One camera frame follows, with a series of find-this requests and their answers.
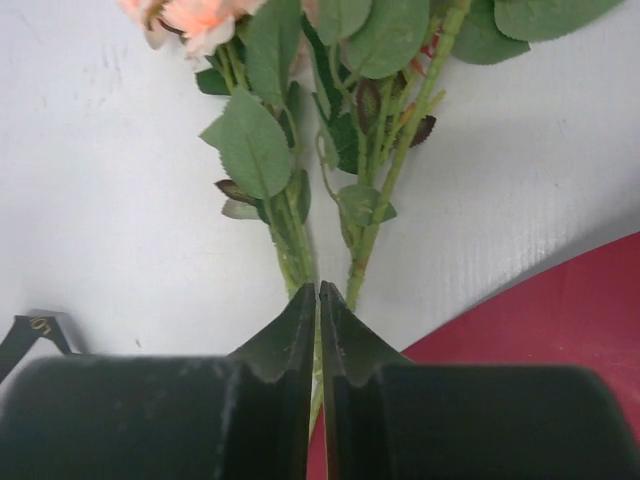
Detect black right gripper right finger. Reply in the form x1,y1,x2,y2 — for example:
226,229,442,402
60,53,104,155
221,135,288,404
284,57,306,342
319,282,639,479

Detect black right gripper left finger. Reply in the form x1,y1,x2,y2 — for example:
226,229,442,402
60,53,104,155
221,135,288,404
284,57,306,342
1,284,316,479

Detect brown wrapping paper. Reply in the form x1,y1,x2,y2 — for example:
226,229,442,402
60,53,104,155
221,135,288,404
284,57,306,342
308,235,639,479

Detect black ribbon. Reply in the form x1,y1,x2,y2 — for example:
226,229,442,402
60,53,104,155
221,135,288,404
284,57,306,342
1,310,87,383

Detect pink flower tall bunch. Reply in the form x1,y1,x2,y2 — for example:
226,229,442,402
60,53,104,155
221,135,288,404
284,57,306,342
302,0,615,308

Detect pink flower small bunch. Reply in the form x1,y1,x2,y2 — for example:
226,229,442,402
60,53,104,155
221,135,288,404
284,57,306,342
118,1,315,295

